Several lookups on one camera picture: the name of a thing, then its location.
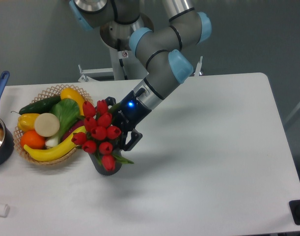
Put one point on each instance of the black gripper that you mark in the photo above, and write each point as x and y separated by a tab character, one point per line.
126	115

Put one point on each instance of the red tulip bouquet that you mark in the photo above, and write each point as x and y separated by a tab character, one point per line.
99	131

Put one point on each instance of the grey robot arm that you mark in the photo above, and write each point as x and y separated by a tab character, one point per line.
158	51

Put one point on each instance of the dark grey ribbed vase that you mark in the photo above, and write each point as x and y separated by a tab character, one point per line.
105	163

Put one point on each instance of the purple eggplant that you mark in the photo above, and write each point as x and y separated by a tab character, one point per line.
78	124

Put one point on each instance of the green bok choy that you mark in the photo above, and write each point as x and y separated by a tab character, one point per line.
67	112

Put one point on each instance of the yellow squash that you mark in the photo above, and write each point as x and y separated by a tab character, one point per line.
74	95

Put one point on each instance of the beige round disc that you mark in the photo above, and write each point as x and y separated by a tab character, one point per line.
46	125

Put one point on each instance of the green cucumber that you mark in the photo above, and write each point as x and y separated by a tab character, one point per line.
39	107

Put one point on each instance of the yellow banana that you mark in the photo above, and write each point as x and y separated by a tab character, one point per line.
55	153

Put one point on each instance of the orange fruit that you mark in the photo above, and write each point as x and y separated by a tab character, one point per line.
33	140

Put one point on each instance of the yellow bell pepper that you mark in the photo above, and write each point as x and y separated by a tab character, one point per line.
26	121

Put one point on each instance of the white cylinder object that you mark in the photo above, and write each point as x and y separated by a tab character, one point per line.
4	210

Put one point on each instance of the black device at edge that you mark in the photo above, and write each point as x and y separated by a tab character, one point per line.
295	210

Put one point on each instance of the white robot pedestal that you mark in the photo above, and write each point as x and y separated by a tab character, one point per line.
124	63

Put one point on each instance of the blue handled saucepan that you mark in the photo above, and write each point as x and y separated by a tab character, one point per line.
6	138

